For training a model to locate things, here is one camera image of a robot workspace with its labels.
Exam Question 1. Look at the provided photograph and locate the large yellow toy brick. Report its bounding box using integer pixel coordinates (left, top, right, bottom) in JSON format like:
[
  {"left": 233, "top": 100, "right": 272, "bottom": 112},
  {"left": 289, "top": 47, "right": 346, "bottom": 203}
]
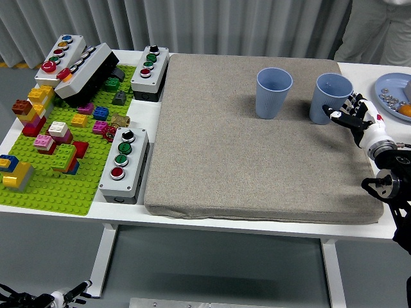
[{"left": 2, "top": 161, "right": 32, "bottom": 189}]

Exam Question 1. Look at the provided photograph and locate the white toy brick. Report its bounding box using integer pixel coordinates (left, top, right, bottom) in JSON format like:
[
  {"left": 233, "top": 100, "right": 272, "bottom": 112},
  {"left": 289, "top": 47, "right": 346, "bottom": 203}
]
[{"left": 48, "top": 121, "right": 69, "bottom": 137}]

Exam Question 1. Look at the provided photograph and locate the dark grey slope brick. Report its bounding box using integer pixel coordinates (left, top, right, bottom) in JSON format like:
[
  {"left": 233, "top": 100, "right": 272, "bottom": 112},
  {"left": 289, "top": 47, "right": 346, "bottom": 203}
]
[{"left": 111, "top": 90, "right": 127, "bottom": 107}]

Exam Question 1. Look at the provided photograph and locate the red toy brick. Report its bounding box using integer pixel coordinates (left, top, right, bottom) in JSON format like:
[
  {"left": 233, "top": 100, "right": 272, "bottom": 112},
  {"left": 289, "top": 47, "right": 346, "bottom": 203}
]
[
  {"left": 21, "top": 121, "right": 47, "bottom": 138},
  {"left": 37, "top": 142, "right": 58, "bottom": 156},
  {"left": 72, "top": 141, "right": 89, "bottom": 159}
]

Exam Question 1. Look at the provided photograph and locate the brown toy brick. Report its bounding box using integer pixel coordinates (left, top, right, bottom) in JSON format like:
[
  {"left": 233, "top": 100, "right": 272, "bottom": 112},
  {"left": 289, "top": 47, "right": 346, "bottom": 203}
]
[{"left": 12, "top": 99, "right": 33, "bottom": 116}]

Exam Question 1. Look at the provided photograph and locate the four-button grey control box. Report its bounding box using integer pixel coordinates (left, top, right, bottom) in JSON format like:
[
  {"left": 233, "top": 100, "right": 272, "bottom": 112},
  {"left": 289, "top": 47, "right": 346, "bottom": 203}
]
[
  {"left": 98, "top": 127, "right": 150, "bottom": 205},
  {"left": 130, "top": 46, "right": 170, "bottom": 103}
]

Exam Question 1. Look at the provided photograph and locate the brass valve red handle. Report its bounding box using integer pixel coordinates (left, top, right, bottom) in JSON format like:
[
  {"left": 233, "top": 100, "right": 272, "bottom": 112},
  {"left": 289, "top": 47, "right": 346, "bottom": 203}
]
[{"left": 101, "top": 113, "right": 131, "bottom": 141}]

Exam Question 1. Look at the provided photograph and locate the grey pleated curtain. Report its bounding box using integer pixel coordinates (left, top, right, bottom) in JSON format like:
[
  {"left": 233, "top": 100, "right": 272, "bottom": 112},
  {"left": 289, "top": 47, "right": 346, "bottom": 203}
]
[{"left": 0, "top": 0, "right": 411, "bottom": 69}]

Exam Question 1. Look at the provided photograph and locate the person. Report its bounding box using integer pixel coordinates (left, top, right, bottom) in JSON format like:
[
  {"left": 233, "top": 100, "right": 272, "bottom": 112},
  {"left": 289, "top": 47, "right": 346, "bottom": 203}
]
[{"left": 333, "top": 0, "right": 411, "bottom": 67}]

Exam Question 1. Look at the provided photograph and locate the white table leg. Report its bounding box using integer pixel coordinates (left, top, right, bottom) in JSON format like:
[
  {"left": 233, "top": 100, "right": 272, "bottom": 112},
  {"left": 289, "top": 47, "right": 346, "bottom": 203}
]
[
  {"left": 320, "top": 239, "right": 347, "bottom": 308},
  {"left": 85, "top": 223, "right": 118, "bottom": 298}
]

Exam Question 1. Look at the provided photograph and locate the large green toy brick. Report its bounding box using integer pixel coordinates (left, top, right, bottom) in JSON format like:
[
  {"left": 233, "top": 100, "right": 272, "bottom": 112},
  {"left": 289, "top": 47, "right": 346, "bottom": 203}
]
[{"left": 51, "top": 144, "right": 78, "bottom": 169}]

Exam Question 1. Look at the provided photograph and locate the small blue toy brick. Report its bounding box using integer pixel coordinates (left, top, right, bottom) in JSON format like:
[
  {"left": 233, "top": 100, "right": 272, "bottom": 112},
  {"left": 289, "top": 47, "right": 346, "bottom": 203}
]
[{"left": 92, "top": 106, "right": 110, "bottom": 122}]

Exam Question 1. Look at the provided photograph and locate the small green toy brick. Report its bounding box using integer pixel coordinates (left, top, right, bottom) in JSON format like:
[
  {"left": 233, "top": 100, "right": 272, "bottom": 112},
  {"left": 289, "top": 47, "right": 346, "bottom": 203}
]
[{"left": 103, "top": 77, "right": 121, "bottom": 93}]

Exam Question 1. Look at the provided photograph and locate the blue ribbed plastic cup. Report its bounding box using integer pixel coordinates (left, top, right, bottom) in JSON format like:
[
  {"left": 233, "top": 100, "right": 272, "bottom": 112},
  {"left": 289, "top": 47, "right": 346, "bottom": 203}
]
[
  {"left": 309, "top": 73, "right": 354, "bottom": 126},
  {"left": 255, "top": 67, "right": 293, "bottom": 120}
]

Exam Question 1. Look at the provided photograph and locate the pink toy brick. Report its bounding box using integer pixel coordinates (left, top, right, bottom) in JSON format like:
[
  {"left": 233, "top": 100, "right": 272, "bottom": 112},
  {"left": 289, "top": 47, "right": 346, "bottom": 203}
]
[{"left": 33, "top": 134, "right": 55, "bottom": 150}]

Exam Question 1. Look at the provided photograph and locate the green studded baseplate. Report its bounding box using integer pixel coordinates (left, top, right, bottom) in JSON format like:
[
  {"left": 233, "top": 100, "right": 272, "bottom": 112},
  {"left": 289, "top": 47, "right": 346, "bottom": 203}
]
[{"left": 0, "top": 65, "right": 137, "bottom": 217}]

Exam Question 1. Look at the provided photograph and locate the five-button grey control box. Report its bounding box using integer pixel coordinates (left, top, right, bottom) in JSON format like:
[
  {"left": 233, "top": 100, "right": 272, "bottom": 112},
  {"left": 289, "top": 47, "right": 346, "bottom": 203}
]
[{"left": 34, "top": 34, "right": 87, "bottom": 89}]

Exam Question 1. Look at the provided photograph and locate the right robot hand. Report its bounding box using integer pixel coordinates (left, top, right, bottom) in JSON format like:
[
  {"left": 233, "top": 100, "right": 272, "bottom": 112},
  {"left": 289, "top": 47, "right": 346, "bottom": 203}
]
[{"left": 322, "top": 92, "right": 398, "bottom": 151}]

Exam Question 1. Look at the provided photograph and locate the tilted grey-black control box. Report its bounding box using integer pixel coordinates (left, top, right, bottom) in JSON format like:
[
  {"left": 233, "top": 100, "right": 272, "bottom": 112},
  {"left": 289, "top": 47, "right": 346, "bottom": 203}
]
[{"left": 53, "top": 42, "right": 120, "bottom": 108}]

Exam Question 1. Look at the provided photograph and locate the grey-brown fabric mat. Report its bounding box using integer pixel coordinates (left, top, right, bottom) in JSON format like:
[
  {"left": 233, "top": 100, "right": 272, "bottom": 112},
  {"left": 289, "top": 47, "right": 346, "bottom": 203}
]
[{"left": 143, "top": 53, "right": 385, "bottom": 225}]

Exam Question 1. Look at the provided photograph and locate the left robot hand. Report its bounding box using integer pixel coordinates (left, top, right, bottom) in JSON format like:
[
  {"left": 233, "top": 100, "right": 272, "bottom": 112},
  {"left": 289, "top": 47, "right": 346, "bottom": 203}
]
[{"left": 49, "top": 280, "right": 94, "bottom": 308}]

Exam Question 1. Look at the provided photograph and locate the blue plate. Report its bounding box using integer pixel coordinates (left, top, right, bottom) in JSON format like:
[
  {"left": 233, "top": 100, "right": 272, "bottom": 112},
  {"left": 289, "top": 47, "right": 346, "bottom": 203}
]
[{"left": 374, "top": 73, "right": 411, "bottom": 122}]

